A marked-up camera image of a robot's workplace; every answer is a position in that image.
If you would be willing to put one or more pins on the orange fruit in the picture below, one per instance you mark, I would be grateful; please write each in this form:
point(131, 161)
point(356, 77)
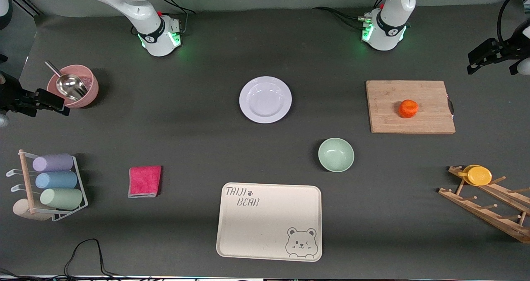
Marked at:
point(408, 109)

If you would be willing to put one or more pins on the wooden peg dish rack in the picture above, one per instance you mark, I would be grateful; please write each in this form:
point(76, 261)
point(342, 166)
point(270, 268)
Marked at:
point(488, 217)

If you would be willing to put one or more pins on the green cup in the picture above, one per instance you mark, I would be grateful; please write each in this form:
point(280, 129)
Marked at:
point(61, 198)

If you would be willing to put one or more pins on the purple cup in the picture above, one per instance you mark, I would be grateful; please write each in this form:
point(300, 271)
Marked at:
point(53, 162)

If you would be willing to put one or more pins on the pink bowl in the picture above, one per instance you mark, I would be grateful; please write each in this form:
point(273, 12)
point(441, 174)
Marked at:
point(93, 90)

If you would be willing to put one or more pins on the mint green bowl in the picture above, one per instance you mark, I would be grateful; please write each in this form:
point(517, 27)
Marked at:
point(336, 154)

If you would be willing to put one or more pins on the yellow cup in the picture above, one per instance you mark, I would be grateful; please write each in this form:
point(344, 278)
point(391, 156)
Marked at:
point(479, 176)

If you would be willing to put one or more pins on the metal scoop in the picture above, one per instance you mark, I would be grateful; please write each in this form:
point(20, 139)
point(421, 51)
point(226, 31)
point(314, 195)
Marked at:
point(72, 86)

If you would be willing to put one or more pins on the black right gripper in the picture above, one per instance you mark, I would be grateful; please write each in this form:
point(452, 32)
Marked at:
point(11, 94)

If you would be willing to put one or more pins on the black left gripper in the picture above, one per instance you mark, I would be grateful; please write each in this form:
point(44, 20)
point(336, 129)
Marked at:
point(509, 49)

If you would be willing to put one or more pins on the wooden cutting board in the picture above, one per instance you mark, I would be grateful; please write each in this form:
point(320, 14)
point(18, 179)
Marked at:
point(389, 111)

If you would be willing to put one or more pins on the white round plate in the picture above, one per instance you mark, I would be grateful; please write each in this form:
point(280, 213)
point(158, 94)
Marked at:
point(265, 101)

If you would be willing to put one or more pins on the pink folded cloth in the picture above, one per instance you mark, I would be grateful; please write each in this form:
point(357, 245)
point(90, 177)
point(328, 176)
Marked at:
point(145, 181)

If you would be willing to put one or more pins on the beige bear print tray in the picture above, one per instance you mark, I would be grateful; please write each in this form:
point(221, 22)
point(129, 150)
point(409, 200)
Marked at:
point(265, 227)

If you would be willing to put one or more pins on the blue cup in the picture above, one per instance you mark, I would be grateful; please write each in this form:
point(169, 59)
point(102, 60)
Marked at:
point(56, 180)

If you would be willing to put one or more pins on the beige cup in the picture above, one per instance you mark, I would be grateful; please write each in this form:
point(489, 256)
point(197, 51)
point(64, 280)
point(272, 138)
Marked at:
point(22, 210)

